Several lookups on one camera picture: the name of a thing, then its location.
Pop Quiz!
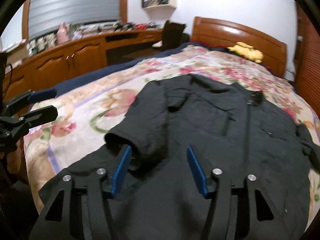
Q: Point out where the red basket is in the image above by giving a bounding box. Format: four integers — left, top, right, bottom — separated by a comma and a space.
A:
135, 24, 148, 30

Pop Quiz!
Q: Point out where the louvered wooden wardrobe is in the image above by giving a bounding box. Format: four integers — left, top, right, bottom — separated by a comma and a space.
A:
294, 5, 320, 115

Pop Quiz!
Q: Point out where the black jacket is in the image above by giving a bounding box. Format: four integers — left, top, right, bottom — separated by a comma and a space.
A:
40, 75, 319, 239

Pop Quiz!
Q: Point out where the dark wooden chair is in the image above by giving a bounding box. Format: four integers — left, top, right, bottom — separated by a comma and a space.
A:
152, 20, 190, 51

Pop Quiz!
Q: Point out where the yellow plush toy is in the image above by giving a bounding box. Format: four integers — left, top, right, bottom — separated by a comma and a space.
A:
227, 42, 264, 64

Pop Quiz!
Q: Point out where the wooden desk cabinet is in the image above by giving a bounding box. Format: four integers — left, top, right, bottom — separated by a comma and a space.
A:
3, 29, 162, 100

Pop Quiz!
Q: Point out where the grey window blind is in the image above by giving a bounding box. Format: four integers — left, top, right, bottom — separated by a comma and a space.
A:
28, 0, 120, 39

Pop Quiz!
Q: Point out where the wooden headboard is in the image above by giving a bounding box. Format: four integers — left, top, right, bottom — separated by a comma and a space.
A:
191, 16, 287, 77

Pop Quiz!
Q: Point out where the floral blanket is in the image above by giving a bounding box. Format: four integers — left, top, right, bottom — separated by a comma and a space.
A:
24, 45, 319, 211

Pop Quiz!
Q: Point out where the pink thermos jug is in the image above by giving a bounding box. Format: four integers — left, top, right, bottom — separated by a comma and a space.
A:
56, 22, 69, 44

